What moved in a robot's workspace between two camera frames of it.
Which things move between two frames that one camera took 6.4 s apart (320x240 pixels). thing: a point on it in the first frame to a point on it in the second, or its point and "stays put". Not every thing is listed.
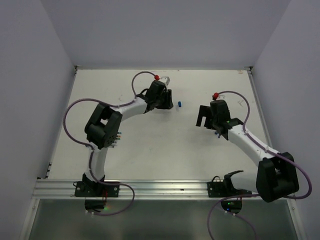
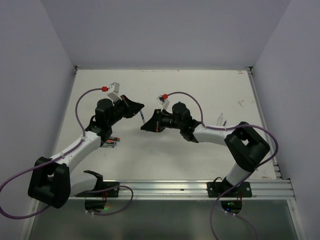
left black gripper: (168, 104) to (131, 107)
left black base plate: (86, 189) stays put
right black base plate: (221, 189) stays put
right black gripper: (206, 111) to (155, 123)
